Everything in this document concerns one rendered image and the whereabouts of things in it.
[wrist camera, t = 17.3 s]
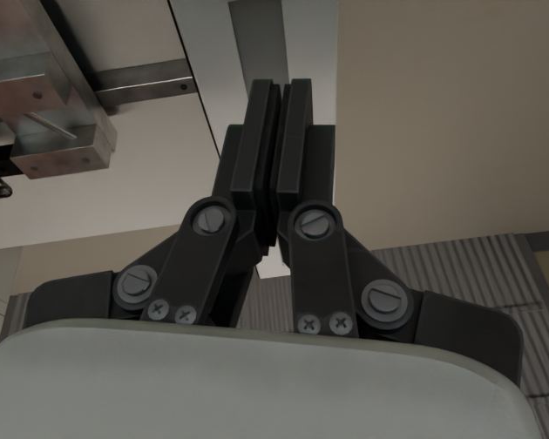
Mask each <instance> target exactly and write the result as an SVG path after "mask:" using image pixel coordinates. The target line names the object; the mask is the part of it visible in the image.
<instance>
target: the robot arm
mask: <svg viewBox="0 0 549 439"><path fill-rule="evenodd" d="M335 148H336V125H314V122H313V102H312V83H311V78H292V81H291V84H285V85H284V91H283V96H282V101H281V87H280V85H279V84H274V82H273V79H254V80H253V82H252V86H251V91H250V94H249V99H248V103H247V111H246V115H245V119H244V124H243V125H229V126H228V127H227V132H226V136H225V140H224V144H223V147H222V151H221V155H220V162H219V165H218V170H217V173H216V177H215V181H214V185H213V191H212V195H211V196H210V197H206V198H203V199H200V200H198V201H196V202H195V203H194V204H193V205H191V206H190V207H189V209H188V211H187V212H186V215H185V217H184V219H183V221H182V223H181V225H180V229H179V231H178V232H176V233H174V234H173V235H171V236H170V237H168V238H167V239H165V240H164V241H162V242H161V243H159V244H158V245H157V246H155V247H154V248H152V249H151V250H150V251H148V252H147V253H145V254H143V255H142V256H140V257H139V258H137V259H136V260H135V261H134V262H132V263H131V264H129V265H128V266H126V267H125V268H124V269H123V270H122V271H120V272H116V273H114V272H113V271H112V270H110V271H104V272H99V273H94V274H84V275H79V276H73V277H68V278H63V279H57V280H50V281H47V282H45V283H43V284H42V285H40V286H39V287H37V288H36V289H35V290H34V291H33V293H32V294H31V295H30V298H29V300H28V303H27V307H26V311H25V316H24V324H23V328H22V330H20V331H18V332H16V333H14V334H12V335H10V336H8V337H7V338H6V339H4V340H3V341H1V342H0V439H543V438H542V435H541V433H540V430H539V425H538V423H537V420H536V418H535V415H534V414H533V411H532V408H531V406H530V404H529V402H528V401H527V399H526V397H525V396H524V394H523V393H522V392H521V390H520V381H521V370H522V360H523V349H524V337H523V332H522V330H521V328H520V326H519V325H518V323H517V322H516V321H515V320H514V319H513V318H512V317H511V316H510V315H509V314H505V313H503V312H501V311H499V310H496V309H493V308H489V307H484V306H481V305H478V304H474V303H471V302H468V301H462V300H460V299H456V298H452V297H450V296H446V295H443V294H438V293H434V292H431V291H428V290H424V292H420V291H417V290H414V289H411V288H408V287H407V286H406V285H405V284H404V283H403V282H402V281H401V280H400V279H399V278H398V277H397V276H396V275H395V274H393V273H392V272H391V271H390V270H389V269H388V268H387V267H386V266H385V265H384V264H383V263H382V262H381V261H380V260H379V259H378V258H377V257H376V256H375V255H373V254H372V253H371V252H370V251H369V250H368V249H367V248H366V247H364V246H363V245H362V244H361V243H360V242H359V241H358V240H357V239H356V238H355V237H353V236H352V235H351V234H350V233H349V232H348V231H347V230H346V229H345V228H344V227H343V222H342V215H341V213H340V212H339V211H338V209H337V208H336V207H335V206H333V205H332V202H333V186H334V170H335ZM277 234H278V239H279V243H280V248H281V255H282V259H283V262H284V263H285V264H286V266H287V267H288V268H289V269H290V278H291V294H292V308H293V323H294V332H293V333H288V332H277V331H267V330H256V329H245V328H236V325H237V322H238V320H239V317H240V314H241V310H242V306H243V303H244V300H245V298H246V295H247V291H248V288H249V284H250V281H251V279H252V276H253V272H254V267H255V266H256V265H257V264H259V263H260V262H261V261H262V256H268V252H269V247H275V244H276V239H277Z"/></svg>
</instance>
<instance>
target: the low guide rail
mask: <svg viewBox="0 0 549 439"><path fill-rule="evenodd" d="M83 75H84V77H85V79H86V81H87V82H88V84H89V86H90V87H91V89H92V91H93V92H94V94H95V96H96V97H97V99H98V101H99V103H100V104H101V106H102V107H105V106H110V105H122V104H127V103H133V102H139V101H145V100H151V99H157V98H168V97H174V96H179V95H186V94H191V93H197V90H196V87H195V84H194V81H193V77H192V74H191V72H190V69H189V66H188V63H187V60H186V58H184V59H178V60H173V61H166V62H161V63H155V64H144V65H139V66H133V67H127V68H121V69H116V70H109V71H99V72H93V73H87V74H83ZM0 122H3V120H2V119H1V118H0Z"/></svg>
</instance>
